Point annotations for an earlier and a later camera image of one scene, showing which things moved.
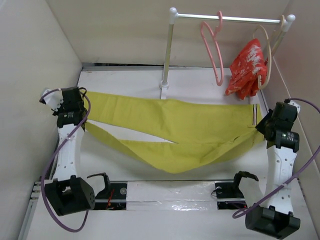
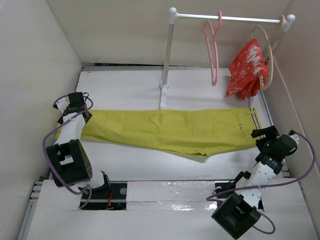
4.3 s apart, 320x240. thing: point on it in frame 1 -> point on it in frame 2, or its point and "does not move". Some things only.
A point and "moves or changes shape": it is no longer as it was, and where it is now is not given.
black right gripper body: [267, 121] -> [265, 143]
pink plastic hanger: [220, 22] moves or changes shape
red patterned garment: [244, 70] does not move
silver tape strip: [171, 195] does not move
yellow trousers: [201, 130] moves or changes shape
